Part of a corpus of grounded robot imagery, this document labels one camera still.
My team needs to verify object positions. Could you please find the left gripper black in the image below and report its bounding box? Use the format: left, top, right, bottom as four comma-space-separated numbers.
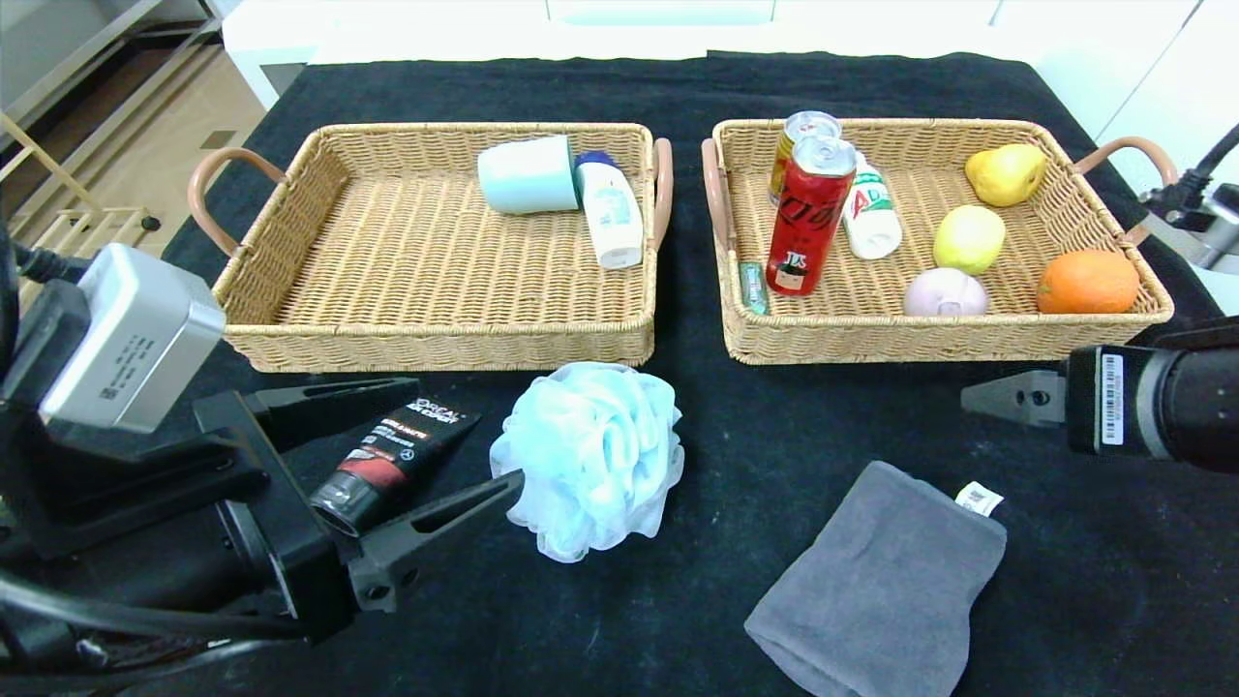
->
88, 377, 525, 646

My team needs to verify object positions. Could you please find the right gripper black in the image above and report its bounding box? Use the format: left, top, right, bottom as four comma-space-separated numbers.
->
960, 346, 1239, 474

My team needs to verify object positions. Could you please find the pink egg-shaped food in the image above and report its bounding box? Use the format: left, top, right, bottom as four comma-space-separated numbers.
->
903, 268, 989, 318

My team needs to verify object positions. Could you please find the yellow lemon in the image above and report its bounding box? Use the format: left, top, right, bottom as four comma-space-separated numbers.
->
933, 204, 1008, 276

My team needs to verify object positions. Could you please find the blue mesh bath sponge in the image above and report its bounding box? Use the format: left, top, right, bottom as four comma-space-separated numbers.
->
489, 362, 686, 564

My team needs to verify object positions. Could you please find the grey towel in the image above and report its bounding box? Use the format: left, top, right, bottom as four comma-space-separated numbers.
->
743, 461, 1009, 697

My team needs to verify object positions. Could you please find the red cola can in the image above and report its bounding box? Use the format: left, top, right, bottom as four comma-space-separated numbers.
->
765, 136, 859, 297

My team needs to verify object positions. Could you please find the woven wicker basket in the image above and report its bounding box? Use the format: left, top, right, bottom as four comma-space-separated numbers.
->
187, 122, 674, 375
701, 118, 1180, 366

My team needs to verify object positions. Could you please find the black face wash tube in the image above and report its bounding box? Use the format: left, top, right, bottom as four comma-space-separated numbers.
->
310, 396, 482, 539

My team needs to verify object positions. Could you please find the orange fruit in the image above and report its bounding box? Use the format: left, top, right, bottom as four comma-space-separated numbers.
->
1036, 250, 1141, 315

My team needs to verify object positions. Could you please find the white AD milk bottle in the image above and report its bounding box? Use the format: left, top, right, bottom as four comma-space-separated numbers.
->
840, 152, 903, 261

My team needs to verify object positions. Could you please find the yellow pear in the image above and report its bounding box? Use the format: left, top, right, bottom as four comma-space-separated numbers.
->
964, 143, 1047, 208

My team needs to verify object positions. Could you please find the pale blue cup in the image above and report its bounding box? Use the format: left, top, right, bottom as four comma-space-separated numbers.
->
477, 136, 580, 215

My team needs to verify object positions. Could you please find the black table cloth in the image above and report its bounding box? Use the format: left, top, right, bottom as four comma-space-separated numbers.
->
0, 50, 1239, 697

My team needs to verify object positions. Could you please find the white lotion bottle blue cap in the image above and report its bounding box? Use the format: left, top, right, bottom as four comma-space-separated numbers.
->
574, 151, 645, 271

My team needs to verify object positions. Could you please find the gold energy drink can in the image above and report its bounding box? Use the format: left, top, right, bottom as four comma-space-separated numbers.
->
770, 110, 842, 206

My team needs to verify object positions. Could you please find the beige wooden rack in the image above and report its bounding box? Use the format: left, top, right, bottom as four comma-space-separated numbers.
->
0, 111, 164, 258

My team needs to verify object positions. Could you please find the grey shelf unit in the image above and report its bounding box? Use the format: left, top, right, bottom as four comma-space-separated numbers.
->
0, 0, 224, 129

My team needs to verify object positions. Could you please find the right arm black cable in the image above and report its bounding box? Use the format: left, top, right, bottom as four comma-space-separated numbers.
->
1147, 124, 1239, 209

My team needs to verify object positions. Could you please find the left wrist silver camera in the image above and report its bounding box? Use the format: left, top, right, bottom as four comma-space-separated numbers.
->
39, 242, 227, 435

